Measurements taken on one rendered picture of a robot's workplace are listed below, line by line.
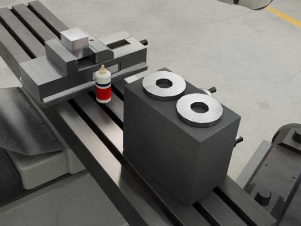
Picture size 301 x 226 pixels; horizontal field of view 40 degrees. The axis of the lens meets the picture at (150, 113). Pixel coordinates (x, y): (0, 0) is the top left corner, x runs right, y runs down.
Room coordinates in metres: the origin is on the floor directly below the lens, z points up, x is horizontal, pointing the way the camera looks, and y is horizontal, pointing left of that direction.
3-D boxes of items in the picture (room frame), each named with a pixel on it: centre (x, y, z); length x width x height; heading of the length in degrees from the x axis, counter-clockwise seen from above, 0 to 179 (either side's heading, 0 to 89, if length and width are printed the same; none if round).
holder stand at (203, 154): (0.65, -0.06, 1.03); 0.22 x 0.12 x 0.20; 44
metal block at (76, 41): (0.96, 0.22, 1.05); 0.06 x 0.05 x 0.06; 40
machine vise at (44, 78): (0.98, 0.19, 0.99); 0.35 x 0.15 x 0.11; 130
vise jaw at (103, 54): (1.00, 0.17, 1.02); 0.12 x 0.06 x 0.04; 40
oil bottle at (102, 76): (0.88, 0.13, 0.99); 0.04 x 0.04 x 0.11
